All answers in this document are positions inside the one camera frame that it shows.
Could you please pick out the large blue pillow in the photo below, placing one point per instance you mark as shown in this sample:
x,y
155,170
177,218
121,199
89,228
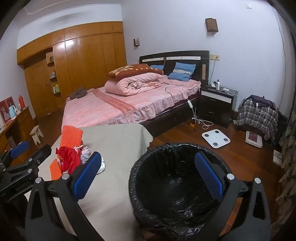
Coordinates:
x,y
182,68

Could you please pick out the dark grey cloth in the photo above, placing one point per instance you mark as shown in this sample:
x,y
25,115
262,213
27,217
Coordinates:
x,y
78,93

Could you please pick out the white bottle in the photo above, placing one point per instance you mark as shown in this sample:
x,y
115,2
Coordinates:
x,y
218,84

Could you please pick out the wooden wardrobe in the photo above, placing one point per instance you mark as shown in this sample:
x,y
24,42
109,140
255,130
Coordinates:
x,y
87,58

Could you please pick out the pink plush cloth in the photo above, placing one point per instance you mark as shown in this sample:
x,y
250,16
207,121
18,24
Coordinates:
x,y
85,149

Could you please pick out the small blue pillow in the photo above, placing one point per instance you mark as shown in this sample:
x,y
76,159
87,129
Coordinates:
x,y
157,67

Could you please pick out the white labelled carton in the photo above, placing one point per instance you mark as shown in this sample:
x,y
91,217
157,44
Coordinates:
x,y
277,157

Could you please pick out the red gift box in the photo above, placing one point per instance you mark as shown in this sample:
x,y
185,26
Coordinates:
x,y
5,111

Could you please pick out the white step stool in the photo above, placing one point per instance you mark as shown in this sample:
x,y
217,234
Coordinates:
x,y
36,134

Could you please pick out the trash bin with black liner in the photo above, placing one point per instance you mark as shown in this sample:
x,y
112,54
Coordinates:
x,y
171,185

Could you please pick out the white crumpled wrapper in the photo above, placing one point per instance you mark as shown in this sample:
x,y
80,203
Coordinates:
x,y
101,165

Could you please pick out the plaid cloth on chair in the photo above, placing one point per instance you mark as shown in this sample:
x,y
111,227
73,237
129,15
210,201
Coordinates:
x,y
252,115

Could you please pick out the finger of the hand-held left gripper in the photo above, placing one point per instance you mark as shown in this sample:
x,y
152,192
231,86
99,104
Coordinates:
x,y
19,148
39,153

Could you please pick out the large wall lamp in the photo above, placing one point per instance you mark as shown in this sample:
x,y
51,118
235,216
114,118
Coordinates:
x,y
211,25

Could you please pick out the small orange mesh pad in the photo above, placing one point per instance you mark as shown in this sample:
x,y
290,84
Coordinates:
x,y
55,170

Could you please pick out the wooden desk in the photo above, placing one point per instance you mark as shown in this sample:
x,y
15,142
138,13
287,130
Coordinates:
x,y
23,122

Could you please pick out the dark nightstand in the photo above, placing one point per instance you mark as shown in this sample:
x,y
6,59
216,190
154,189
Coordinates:
x,y
215,109

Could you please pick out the light blue kettle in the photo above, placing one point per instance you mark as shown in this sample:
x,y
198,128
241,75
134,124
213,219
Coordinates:
x,y
12,111

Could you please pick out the red plastic bag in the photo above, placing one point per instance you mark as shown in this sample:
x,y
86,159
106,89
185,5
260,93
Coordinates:
x,y
68,158

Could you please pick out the folded pink quilt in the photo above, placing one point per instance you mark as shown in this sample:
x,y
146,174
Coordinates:
x,y
129,85

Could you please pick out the green box on shelf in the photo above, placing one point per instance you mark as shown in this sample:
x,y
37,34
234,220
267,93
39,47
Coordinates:
x,y
56,88

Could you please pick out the large orange mesh pad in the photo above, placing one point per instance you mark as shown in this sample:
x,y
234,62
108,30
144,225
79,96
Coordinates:
x,y
71,135

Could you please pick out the yellowed wall socket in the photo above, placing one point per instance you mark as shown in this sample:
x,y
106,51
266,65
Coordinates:
x,y
214,56

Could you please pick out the white tray with red item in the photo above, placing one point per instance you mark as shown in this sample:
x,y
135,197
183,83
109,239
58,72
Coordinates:
x,y
254,139

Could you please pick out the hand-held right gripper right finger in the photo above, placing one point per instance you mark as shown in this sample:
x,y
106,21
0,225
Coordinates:
x,y
209,176

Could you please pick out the red thermos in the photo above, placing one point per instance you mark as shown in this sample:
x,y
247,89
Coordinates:
x,y
22,102

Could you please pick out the camouflage curtain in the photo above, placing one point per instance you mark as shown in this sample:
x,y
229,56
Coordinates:
x,y
288,162

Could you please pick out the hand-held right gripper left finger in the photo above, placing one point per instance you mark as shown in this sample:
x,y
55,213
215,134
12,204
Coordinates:
x,y
89,172

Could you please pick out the brown patterned blanket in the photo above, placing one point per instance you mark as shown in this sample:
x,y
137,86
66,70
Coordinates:
x,y
136,69

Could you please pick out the yellow power strip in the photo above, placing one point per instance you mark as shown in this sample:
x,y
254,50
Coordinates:
x,y
193,123

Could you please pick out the dark purple garment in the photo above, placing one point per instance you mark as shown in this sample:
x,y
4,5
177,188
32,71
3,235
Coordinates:
x,y
263,100

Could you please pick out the bed with pink sheet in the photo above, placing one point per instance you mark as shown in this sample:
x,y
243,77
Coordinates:
x,y
104,109

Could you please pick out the white bathroom scale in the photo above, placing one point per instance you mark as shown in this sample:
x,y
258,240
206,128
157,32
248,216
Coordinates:
x,y
216,138

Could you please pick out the small wall lamp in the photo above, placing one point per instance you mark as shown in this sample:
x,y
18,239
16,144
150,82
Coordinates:
x,y
136,42

